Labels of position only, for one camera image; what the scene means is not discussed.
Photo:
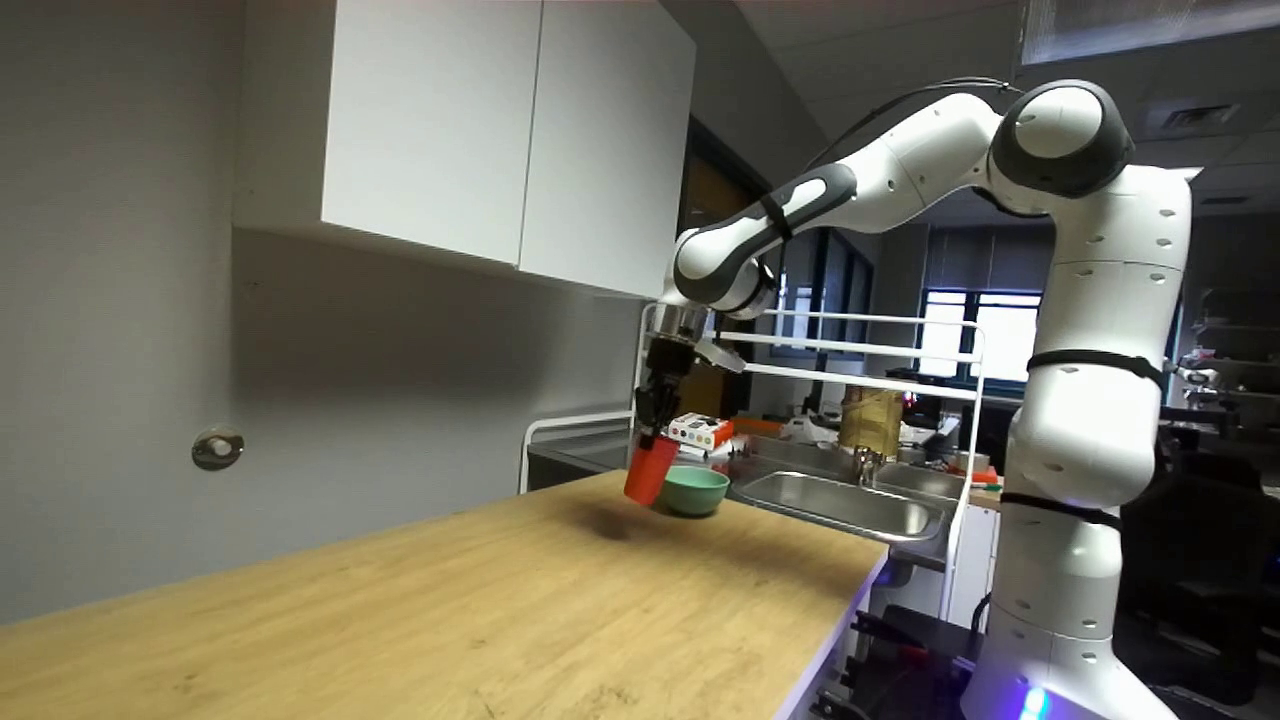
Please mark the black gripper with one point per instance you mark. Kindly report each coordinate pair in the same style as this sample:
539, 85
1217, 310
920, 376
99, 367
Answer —
670, 367

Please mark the red plastic cup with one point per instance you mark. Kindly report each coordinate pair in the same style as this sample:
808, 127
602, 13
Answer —
650, 473

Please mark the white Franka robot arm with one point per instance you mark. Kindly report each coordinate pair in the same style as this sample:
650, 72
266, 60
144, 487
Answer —
1092, 345

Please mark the green ceramic bowl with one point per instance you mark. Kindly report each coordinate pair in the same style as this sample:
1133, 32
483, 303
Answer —
697, 492

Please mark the red and white box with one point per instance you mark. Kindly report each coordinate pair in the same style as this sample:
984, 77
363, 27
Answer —
697, 432

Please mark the stainless steel sink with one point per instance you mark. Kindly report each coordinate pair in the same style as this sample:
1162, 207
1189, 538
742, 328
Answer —
844, 504

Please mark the white wall cabinet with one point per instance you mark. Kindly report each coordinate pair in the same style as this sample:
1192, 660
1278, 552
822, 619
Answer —
465, 127

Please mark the round metal wall knob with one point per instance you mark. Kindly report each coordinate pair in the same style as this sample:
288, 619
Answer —
216, 448

